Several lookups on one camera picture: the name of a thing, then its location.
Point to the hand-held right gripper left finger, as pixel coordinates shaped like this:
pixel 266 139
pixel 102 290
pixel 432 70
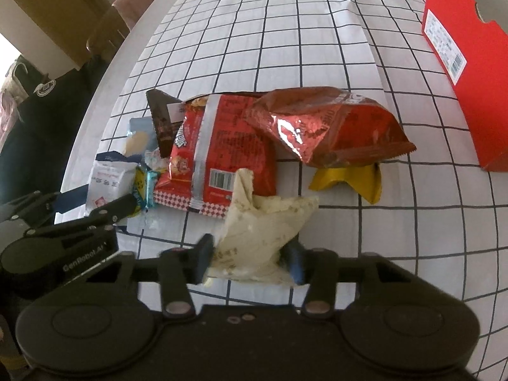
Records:
pixel 204 260

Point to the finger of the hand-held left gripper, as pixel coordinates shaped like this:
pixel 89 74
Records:
pixel 115 210
pixel 35 208

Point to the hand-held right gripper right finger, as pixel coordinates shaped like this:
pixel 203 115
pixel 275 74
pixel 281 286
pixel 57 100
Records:
pixel 295 265

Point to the white snack packet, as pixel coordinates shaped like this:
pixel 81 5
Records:
pixel 109 178

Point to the cream snack packet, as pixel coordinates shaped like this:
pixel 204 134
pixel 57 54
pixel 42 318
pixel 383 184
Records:
pixel 258 230

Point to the brown chocolate packet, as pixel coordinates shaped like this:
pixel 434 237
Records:
pixel 160 127

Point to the yellow snack packet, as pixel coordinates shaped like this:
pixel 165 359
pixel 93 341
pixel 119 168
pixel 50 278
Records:
pixel 357 182

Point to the red cardboard box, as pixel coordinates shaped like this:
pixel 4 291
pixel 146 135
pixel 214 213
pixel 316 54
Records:
pixel 468 87

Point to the yellow and blue candy packet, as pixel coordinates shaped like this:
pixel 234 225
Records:
pixel 143 190

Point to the light blue cookie packet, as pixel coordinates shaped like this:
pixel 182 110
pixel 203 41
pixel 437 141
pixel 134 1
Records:
pixel 139 139

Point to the black cloth with white logo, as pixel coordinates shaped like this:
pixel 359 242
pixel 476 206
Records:
pixel 43 127

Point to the red checkered snack bag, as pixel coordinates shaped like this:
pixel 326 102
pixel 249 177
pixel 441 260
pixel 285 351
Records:
pixel 222 147

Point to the shiny red chip bag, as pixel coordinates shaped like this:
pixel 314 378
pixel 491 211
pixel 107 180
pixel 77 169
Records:
pixel 337 127

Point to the wooden chair with pink cushion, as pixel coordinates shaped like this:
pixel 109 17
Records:
pixel 115 24

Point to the wooden cabinet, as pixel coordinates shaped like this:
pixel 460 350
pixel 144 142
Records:
pixel 47 16

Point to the white checked tablecloth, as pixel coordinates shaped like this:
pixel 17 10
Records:
pixel 278 47

